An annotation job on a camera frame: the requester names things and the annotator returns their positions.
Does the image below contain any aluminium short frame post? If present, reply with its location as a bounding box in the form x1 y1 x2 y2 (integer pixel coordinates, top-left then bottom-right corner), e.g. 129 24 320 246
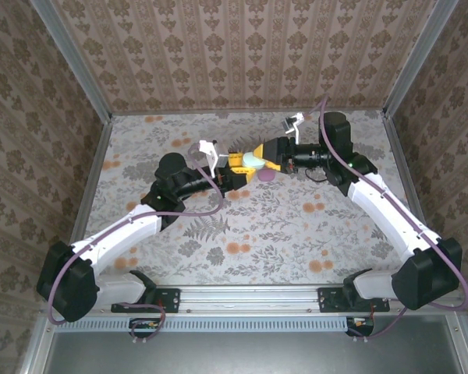
446 313 468 374
17 311 58 374

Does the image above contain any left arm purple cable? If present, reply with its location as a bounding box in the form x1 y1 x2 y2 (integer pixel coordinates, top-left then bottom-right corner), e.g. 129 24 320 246
46 143 225 344

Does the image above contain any aluminium rear frame rail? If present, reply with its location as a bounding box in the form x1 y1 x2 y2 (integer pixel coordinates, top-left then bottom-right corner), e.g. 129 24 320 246
109 108 386 118

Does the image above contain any white slotted cable duct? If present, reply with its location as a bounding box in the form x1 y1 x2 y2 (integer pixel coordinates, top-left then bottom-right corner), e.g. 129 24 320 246
56 316 350 333

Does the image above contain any grey metal sheet panel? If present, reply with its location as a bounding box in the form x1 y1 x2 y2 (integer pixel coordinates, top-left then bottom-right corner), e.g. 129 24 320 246
42 314 467 374

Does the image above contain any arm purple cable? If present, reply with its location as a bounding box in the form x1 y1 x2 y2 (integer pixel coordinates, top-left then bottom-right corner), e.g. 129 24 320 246
300 94 468 344
46 143 225 344

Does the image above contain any aluminium upright frame post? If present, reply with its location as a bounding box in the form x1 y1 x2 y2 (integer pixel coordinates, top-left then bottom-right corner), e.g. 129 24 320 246
381 0 460 118
28 0 115 125

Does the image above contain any aluminium side frame rail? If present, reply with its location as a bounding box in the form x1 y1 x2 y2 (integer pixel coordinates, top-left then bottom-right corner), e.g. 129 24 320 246
382 112 438 242
64 116 114 250

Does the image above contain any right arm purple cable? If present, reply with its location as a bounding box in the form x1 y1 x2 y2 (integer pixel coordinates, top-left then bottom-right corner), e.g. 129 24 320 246
300 94 468 344

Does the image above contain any mint green earbuds charging case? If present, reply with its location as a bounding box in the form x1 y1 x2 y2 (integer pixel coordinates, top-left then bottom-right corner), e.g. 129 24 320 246
239 151 265 171

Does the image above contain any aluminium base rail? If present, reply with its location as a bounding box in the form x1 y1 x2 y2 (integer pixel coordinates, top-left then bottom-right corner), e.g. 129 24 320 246
42 284 468 315

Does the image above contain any black controller board with wires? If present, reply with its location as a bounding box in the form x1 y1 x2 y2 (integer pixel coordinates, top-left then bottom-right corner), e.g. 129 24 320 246
345 316 376 338
128 317 165 339

